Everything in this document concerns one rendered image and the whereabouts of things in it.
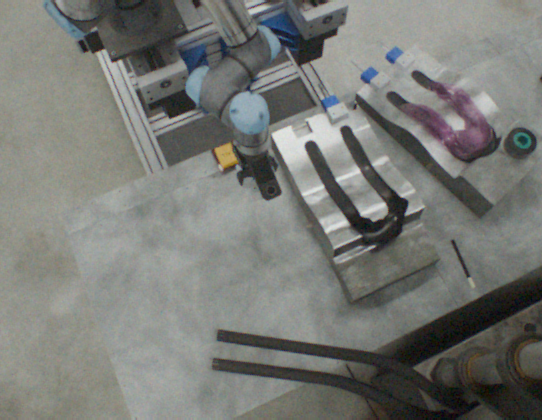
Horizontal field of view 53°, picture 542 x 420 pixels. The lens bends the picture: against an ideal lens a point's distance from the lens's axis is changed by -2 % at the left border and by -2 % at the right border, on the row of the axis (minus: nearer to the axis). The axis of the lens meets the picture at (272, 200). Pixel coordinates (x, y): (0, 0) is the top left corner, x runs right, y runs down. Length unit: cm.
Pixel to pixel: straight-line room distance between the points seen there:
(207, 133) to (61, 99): 82
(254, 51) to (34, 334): 165
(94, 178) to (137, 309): 116
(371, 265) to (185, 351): 53
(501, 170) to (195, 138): 125
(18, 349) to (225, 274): 122
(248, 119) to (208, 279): 56
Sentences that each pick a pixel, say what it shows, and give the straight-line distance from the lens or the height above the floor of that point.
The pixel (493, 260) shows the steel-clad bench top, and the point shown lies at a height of 80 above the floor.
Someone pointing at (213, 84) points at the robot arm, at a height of 129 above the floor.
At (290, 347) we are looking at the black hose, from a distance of 138.
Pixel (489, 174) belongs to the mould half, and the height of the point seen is 91.
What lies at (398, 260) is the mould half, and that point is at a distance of 146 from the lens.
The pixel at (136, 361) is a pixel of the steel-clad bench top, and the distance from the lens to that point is 149.
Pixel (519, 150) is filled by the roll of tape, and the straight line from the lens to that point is 158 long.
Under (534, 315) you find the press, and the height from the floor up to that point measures 79.
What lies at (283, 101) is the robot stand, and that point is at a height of 21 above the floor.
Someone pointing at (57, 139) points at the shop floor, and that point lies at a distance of 271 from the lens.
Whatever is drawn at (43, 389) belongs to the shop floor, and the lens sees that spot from 243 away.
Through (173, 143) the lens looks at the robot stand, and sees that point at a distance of 231.
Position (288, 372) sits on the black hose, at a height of 86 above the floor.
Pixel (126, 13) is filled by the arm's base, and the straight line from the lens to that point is 152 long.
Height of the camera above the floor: 225
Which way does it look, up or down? 70 degrees down
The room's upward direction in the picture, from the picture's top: 1 degrees counter-clockwise
